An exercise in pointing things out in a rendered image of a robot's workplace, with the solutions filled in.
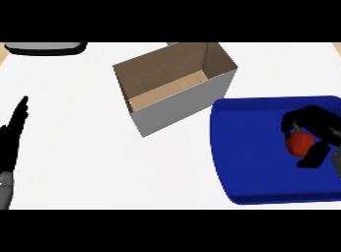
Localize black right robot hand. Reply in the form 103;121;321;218
281;104;341;169

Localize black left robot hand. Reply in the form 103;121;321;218
0;94;32;181

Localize red bell pepper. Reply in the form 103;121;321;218
285;123;316;158

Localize blue tray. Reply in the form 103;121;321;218
210;94;341;206

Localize open cardboard box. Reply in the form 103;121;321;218
113;42;239;138

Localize black and grey appliance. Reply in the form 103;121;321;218
4;42;90;56

